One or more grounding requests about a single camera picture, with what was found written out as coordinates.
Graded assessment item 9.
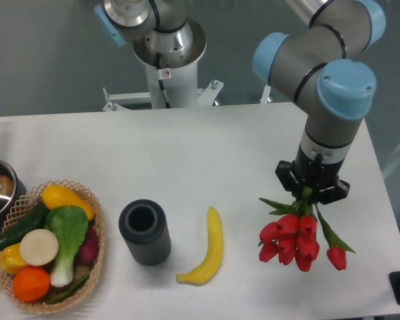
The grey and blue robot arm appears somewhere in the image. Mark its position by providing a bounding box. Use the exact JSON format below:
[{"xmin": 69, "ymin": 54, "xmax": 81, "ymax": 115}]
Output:
[{"xmin": 94, "ymin": 1, "xmax": 386, "ymax": 204}]

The green bok choy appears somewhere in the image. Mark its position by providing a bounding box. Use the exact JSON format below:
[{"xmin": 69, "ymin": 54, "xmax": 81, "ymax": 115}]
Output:
[{"xmin": 45, "ymin": 205, "xmax": 88, "ymax": 287}]

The yellow squash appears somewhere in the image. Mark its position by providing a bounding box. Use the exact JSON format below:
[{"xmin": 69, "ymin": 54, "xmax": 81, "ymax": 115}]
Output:
[{"xmin": 41, "ymin": 185, "xmax": 95, "ymax": 221}]

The woven wicker basket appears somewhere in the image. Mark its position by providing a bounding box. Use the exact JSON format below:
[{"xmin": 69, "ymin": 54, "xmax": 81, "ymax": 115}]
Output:
[{"xmin": 0, "ymin": 179, "xmax": 105, "ymax": 315}]

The green chili pepper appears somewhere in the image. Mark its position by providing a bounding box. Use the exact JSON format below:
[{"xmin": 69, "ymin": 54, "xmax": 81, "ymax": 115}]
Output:
[{"xmin": 45, "ymin": 273, "xmax": 90, "ymax": 305}]

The green cucumber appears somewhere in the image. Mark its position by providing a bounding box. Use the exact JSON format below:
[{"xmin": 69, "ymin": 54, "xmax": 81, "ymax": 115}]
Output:
[{"xmin": 0, "ymin": 201, "xmax": 49, "ymax": 251}]

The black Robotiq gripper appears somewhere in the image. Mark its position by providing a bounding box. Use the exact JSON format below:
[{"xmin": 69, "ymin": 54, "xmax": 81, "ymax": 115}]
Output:
[{"xmin": 275, "ymin": 146, "xmax": 350, "ymax": 205}]

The orange fruit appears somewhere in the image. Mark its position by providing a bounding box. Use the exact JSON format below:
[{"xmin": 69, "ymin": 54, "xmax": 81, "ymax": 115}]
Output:
[{"xmin": 12, "ymin": 266, "xmax": 50, "ymax": 302}]

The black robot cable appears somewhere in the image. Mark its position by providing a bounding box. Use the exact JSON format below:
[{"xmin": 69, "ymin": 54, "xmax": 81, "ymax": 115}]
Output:
[{"xmin": 155, "ymin": 52, "xmax": 172, "ymax": 109}]

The dark grey ribbed vase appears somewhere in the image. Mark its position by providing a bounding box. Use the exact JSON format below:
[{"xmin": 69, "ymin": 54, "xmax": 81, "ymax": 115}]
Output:
[{"xmin": 118, "ymin": 199, "xmax": 171, "ymax": 266}]

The white round radish slice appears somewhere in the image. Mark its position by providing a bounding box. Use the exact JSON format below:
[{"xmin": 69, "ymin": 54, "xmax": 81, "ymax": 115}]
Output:
[{"xmin": 19, "ymin": 229, "xmax": 59, "ymax": 266}]

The yellow banana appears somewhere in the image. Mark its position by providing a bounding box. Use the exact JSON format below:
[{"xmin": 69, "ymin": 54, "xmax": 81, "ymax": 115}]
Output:
[{"xmin": 175, "ymin": 207, "xmax": 224, "ymax": 286}]

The yellow bell pepper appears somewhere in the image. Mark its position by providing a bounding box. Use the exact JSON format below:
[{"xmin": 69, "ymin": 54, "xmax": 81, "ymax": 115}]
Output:
[{"xmin": 0, "ymin": 243, "xmax": 28, "ymax": 275}]

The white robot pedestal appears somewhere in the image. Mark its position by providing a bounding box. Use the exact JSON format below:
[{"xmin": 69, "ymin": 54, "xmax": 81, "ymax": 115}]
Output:
[{"xmin": 103, "ymin": 18, "xmax": 224, "ymax": 111}]

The red tulip bouquet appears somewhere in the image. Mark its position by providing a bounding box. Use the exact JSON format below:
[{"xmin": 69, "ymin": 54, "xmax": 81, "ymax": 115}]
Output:
[{"xmin": 258, "ymin": 187, "xmax": 355, "ymax": 272}]

